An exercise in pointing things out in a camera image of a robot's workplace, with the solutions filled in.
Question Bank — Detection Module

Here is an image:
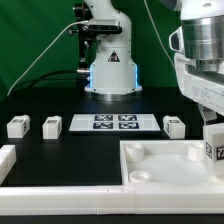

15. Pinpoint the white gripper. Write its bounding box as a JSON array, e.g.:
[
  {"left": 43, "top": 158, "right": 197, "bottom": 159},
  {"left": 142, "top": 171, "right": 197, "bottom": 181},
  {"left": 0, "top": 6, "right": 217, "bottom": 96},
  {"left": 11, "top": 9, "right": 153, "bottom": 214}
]
[{"left": 169, "top": 27, "right": 224, "bottom": 125}]

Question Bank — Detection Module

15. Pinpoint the white square tabletop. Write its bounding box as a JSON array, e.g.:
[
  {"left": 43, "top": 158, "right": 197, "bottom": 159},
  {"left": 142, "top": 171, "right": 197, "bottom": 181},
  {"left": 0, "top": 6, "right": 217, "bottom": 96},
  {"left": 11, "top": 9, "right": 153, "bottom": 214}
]
[{"left": 120, "top": 140, "right": 224, "bottom": 185}]

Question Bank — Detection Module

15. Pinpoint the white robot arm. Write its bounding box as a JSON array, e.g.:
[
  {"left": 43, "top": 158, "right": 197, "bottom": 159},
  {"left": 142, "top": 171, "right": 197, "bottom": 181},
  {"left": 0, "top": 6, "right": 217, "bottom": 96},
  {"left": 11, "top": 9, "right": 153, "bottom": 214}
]
[{"left": 84, "top": 0, "right": 224, "bottom": 123}]

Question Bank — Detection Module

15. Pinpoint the white marker plate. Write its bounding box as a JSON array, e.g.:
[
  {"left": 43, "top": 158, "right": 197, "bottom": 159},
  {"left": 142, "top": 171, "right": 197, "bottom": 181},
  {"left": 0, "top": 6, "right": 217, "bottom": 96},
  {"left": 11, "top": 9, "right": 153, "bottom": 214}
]
[{"left": 69, "top": 114, "right": 160, "bottom": 132}]

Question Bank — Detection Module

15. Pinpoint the white left block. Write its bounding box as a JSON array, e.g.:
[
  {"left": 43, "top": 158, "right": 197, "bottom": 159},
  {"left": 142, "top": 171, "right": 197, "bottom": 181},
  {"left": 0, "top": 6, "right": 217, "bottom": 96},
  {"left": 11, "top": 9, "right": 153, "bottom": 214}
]
[{"left": 0, "top": 145, "right": 16, "bottom": 185}]

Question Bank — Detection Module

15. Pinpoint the white front rail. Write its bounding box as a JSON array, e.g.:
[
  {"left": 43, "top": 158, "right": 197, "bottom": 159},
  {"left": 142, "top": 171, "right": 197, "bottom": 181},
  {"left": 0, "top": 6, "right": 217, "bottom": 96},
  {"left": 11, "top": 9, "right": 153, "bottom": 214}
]
[{"left": 0, "top": 184, "right": 224, "bottom": 216}]

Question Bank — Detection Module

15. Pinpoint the white cable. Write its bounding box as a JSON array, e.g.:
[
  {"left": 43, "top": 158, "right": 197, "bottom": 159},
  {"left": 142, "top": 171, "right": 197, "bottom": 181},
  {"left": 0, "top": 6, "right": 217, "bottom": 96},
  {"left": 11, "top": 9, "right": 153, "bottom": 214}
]
[{"left": 6, "top": 20, "right": 89, "bottom": 97}]

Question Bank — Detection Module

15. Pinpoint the black cable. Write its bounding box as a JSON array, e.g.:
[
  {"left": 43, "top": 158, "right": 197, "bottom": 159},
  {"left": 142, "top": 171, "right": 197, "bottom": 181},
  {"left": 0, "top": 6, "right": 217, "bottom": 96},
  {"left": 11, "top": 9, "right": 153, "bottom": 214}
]
[{"left": 11, "top": 69, "right": 81, "bottom": 94}]

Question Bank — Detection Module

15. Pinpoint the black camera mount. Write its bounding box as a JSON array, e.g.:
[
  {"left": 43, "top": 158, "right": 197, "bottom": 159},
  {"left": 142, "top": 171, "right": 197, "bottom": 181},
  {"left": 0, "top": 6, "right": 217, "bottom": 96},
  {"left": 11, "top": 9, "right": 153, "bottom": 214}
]
[{"left": 69, "top": 3, "right": 96, "bottom": 76}]

